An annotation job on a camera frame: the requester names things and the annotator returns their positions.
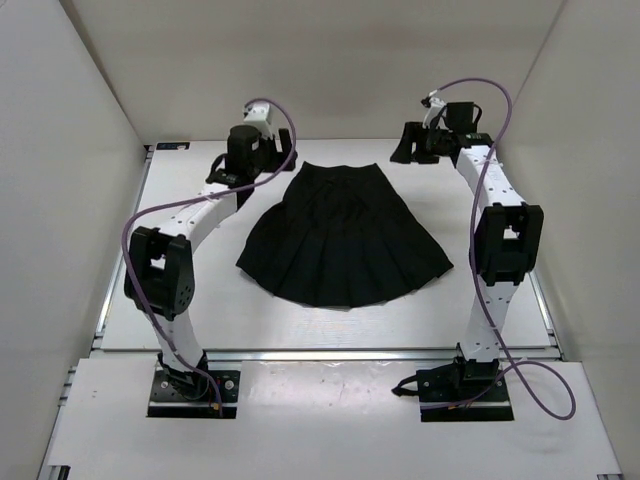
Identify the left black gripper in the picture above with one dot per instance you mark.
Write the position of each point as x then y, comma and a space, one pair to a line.
271, 143

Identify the left blue table label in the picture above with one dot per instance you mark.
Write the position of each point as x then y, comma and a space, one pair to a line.
172, 146

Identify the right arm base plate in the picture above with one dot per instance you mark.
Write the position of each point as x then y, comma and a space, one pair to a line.
465, 400

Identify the black pleated skirt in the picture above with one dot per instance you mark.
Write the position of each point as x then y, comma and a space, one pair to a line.
341, 237

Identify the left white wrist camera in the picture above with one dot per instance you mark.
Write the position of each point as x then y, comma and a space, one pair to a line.
259, 116

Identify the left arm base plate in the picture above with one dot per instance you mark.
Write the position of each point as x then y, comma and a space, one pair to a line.
165, 401

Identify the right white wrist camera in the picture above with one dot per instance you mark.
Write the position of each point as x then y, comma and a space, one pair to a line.
433, 105

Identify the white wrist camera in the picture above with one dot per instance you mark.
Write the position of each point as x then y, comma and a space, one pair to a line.
433, 105
259, 116

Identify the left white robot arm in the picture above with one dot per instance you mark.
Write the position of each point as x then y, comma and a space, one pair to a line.
160, 277

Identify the aluminium table rail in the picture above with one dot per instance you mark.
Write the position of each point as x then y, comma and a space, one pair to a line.
324, 355

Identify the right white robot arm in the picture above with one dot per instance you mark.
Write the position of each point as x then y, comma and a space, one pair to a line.
503, 246

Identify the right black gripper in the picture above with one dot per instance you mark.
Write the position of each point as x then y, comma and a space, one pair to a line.
412, 134

